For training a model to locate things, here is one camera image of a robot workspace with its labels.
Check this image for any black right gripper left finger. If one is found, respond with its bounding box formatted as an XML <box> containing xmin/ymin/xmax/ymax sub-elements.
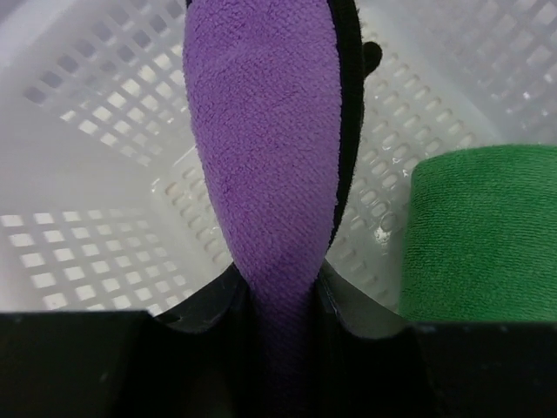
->
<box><xmin>1</xmin><ymin>266</ymin><xmax>252</xmax><ymax>417</ymax></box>

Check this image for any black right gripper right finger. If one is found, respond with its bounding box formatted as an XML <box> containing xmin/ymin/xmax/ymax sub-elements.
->
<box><xmin>314</xmin><ymin>264</ymin><xmax>556</xmax><ymax>417</ymax></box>

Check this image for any green microfiber towel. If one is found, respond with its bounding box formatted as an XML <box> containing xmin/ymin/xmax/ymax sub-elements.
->
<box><xmin>399</xmin><ymin>145</ymin><xmax>556</xmax><ymax>321</ymax></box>

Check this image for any black and purple towel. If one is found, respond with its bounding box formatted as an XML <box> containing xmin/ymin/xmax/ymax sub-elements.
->
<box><xmin>183</xmin><ymin>1</ymin><xmax>382</xmax><ymax>393</ymax></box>

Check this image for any white plastic basket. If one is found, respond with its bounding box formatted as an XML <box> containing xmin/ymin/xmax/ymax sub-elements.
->
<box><xmin>1</xmin><ymin>1</ymin><xmax>556</xmax><ymax>314</ymax></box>

